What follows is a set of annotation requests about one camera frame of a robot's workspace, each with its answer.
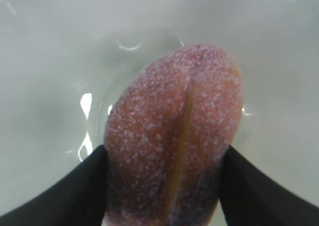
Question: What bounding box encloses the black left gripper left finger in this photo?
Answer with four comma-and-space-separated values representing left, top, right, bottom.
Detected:
0, 145, 107, 226

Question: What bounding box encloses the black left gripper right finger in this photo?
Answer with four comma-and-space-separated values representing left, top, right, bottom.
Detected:
219, 147, 319, 226

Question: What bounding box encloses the sugared bread bun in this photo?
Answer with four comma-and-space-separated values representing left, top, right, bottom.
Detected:
104, 44, 243, 226

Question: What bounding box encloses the green wavy glass plate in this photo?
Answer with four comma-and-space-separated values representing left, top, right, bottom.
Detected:
0, 0, 319, 214

